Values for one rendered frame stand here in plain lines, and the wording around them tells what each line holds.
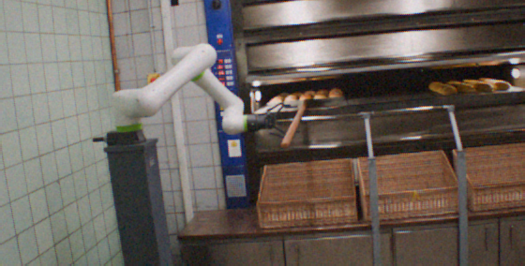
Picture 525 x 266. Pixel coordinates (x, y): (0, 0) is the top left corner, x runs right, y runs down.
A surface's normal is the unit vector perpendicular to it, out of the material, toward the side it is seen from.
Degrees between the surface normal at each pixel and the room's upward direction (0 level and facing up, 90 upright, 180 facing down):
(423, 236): 91
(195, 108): 90
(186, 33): 90
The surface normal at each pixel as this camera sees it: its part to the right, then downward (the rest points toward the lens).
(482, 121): -0.16, -0.23
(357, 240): -0.13, 0.14
